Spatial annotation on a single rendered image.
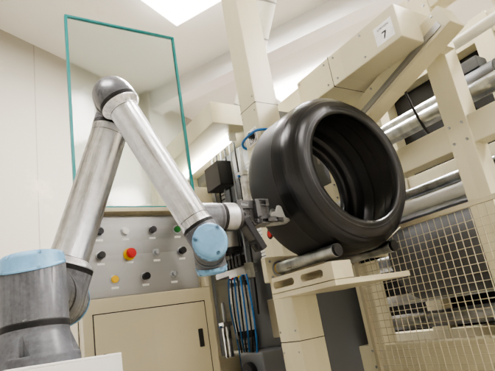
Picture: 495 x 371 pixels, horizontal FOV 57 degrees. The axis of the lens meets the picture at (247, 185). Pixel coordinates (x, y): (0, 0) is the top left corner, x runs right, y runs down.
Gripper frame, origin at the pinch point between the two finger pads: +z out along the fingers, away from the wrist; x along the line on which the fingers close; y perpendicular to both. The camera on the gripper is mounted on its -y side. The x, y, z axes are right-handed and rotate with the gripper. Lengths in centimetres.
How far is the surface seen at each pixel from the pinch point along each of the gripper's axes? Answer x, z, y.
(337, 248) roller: -8.6, 12.2, -11.6
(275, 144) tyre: -4.9, -2.2, 26.3
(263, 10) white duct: 45, 48, 134
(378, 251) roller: -2.6, 38.4, -12.8
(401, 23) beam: -34, 46, 67
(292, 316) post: 29.9, 18.0, -30.4
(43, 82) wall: 301, -26, 225
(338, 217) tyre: -12.4, 11.8, -2.1
